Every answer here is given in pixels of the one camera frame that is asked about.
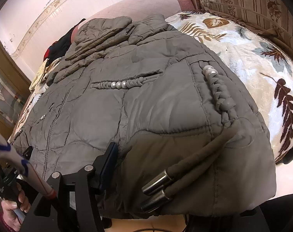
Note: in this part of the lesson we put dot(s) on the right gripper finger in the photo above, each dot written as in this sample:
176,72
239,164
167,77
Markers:
73,203

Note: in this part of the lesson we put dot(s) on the grey quilted hooded jacket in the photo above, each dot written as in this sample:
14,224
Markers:
210,182

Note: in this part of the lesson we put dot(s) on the wooden stained glass door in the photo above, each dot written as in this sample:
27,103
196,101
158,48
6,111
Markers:
14,92

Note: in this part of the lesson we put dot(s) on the yellow patterned cloth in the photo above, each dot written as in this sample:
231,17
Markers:
40,73

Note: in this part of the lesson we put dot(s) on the red garment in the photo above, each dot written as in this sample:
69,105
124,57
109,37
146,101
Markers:
46,55

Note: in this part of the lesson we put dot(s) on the black garment pile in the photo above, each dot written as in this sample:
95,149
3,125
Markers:
61,46

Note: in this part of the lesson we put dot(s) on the pink bolster pillow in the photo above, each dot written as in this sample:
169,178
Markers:
139,9

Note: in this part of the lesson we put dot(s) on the leaf pattern bed blanket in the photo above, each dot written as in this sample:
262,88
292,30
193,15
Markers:
253,60

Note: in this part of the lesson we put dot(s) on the striped brown cushion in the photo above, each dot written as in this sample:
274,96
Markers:
268,18

